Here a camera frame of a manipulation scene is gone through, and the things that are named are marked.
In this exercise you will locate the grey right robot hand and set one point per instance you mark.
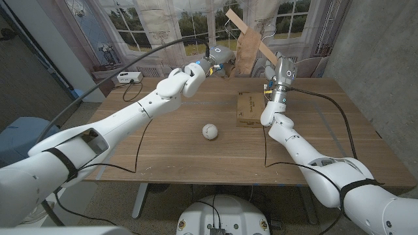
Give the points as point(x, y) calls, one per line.
point(285, 72)

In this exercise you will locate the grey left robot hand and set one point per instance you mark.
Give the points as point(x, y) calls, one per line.
point(222, 58)

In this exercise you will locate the tan fabric arm wrap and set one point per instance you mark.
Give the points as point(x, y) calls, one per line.
point(248, 52)

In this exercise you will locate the wooden stick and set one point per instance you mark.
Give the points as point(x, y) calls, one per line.
point(234, 18)

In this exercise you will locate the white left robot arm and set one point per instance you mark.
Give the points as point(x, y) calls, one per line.
point(130, 111)

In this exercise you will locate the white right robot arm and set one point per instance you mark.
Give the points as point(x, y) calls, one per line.
point(310, 153)

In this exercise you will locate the brown cardboard box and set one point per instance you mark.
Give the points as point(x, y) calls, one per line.
point(249, 109)

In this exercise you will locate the white ball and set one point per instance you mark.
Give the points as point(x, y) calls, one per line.
point(210, 132)

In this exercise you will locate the white power adapter box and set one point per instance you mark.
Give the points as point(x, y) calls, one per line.
point(129, 77)

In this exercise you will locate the printed window backdrop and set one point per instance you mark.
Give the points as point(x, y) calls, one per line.
point(163, 19)

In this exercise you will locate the white table leg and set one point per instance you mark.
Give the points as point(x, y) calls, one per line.
point(140, 199)
point(308, 205)

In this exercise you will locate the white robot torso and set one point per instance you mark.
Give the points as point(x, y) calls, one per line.
point(228, 215)

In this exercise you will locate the blue bin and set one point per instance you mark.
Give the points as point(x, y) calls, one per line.
point(23, 137)

